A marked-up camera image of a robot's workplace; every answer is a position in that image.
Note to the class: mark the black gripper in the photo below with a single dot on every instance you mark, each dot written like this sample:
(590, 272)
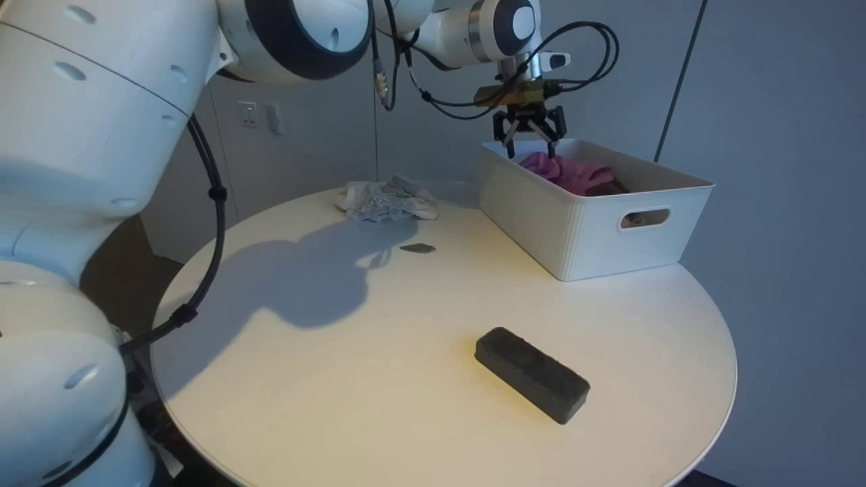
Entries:
(537, 118)

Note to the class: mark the pink cloth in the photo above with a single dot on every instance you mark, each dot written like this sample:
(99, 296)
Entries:
(571, 174)

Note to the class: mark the white frayed towel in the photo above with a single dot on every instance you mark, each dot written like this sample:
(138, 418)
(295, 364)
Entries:
(386, 200)

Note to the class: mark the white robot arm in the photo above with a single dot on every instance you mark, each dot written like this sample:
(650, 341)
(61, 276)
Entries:
(92, 101)

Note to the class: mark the white plastic storage box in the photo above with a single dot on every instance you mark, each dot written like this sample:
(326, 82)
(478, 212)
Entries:
(586, 235)

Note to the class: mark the small dark flat chip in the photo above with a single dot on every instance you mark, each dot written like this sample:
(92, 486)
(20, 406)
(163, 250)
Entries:
(417, 246)

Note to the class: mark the black rectangular block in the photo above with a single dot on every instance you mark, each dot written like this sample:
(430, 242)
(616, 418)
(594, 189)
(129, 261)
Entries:
(535, 373)

